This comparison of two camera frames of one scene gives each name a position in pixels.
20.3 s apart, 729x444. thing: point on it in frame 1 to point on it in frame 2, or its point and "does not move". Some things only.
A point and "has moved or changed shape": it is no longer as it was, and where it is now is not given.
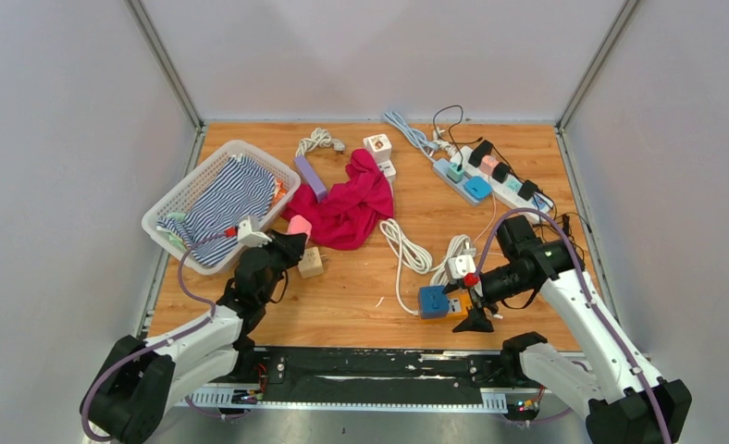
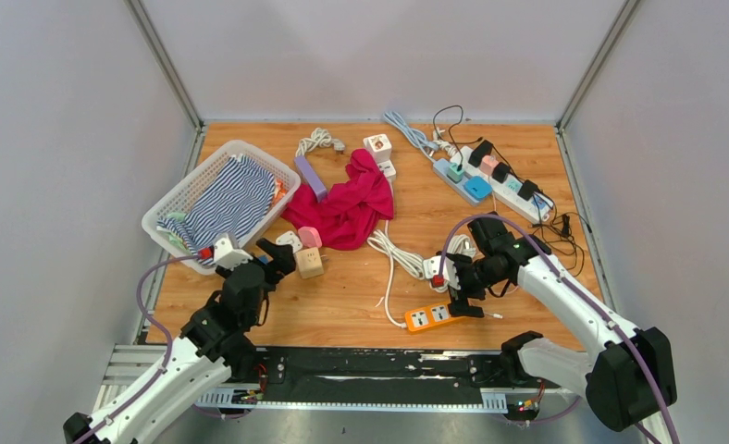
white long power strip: x=507 y=191 does not move
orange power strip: x=459 y=304 has moved or changed shape
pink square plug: x=299 y=225 to x=310 y=237
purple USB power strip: x=315 y=182 does not move
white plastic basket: x=184 y=191 does not move
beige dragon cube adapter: x=311 y=265 does not move
